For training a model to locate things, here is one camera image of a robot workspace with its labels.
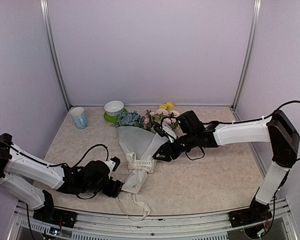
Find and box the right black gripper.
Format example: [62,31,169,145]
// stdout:
[152,131,197,162]

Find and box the cream printed ribbon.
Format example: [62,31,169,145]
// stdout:
[116,152,156,223]

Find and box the pink fake flower bunch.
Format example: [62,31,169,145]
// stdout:
[143,108,181,132]

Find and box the yellow fake flower stem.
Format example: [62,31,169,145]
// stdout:
[159,101,175,110]

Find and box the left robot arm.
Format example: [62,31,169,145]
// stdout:
[0,133,123,228]

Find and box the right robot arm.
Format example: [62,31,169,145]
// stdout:
[152,110,300,228]

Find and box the green plate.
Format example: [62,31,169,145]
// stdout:
[103,108,128,124]

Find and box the white ceramic bowl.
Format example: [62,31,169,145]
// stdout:
[104,100,125,117]

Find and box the light blue mug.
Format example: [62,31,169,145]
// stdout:
[70,107,88,130]

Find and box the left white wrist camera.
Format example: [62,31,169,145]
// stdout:
[105,156,121,172]

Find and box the front aluminium rail base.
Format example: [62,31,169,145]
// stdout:
[5,198,300,240]

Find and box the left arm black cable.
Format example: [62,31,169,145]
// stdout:
[0,138,110,168]

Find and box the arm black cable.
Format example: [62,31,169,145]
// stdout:
[0,138,110,168]
[202,100,300,162]

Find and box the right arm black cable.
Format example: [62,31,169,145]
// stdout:
[202,100,300,162]

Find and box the left aluminium frame post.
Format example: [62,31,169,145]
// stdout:
[40,0,72,112]

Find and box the aluminium frame post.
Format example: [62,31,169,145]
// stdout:
[40,0,72,112]
[231,0,262,112]

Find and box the right aluminium frame post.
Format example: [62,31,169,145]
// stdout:
[231,0,262,112]

